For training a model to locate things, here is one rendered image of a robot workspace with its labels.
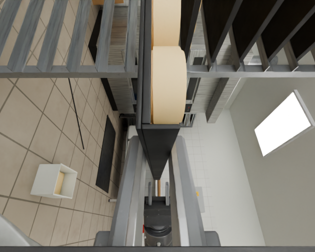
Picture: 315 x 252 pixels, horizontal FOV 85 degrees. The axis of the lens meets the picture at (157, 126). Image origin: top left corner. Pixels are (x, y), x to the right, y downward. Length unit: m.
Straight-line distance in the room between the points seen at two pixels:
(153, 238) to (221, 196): 3.84
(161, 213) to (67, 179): 1.31
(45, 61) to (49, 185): 0.97
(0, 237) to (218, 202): 4.12
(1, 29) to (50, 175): 0.96
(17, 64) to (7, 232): 0.53
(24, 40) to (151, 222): 0.73
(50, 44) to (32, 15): 0.16
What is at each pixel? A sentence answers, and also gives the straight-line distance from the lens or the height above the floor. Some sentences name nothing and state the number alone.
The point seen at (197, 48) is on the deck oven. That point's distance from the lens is 2.44.
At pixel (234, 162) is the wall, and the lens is 4.70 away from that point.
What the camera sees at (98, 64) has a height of 0.68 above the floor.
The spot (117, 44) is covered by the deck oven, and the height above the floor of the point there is 0.38.
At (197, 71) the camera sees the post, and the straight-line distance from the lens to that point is 0.60.
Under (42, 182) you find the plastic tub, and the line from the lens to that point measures 1.51.
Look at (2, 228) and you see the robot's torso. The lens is 0.38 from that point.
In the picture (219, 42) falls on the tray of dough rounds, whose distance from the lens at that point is 0.56.
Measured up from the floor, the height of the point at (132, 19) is 0.78.
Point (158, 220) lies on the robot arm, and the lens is 0.55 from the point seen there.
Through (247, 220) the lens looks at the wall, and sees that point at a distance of 4.50.
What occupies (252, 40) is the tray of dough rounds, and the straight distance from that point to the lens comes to 0.59.
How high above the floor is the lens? 0.87
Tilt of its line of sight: level
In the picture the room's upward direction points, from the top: 90 degrees clockwise
